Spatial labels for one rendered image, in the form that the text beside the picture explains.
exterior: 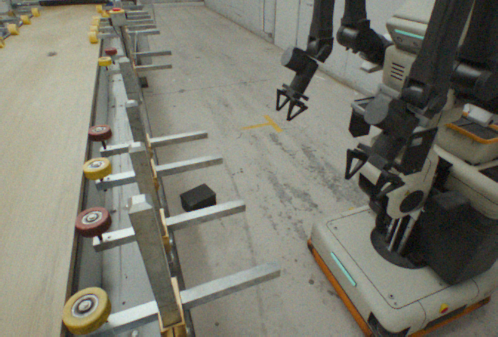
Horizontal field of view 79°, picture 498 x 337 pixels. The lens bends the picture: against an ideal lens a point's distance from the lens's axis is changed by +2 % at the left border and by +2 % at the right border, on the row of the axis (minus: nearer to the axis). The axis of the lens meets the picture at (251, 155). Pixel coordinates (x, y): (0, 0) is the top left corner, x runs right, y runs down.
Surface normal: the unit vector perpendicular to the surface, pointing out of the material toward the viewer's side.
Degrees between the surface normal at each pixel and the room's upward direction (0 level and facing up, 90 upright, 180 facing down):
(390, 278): 0
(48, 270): 0
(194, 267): 0
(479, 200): 90
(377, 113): 61
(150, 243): 90
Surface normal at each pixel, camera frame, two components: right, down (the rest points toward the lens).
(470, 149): -0.93, 0.23
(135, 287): 0.00, -0.83
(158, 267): 0.36, 0.52
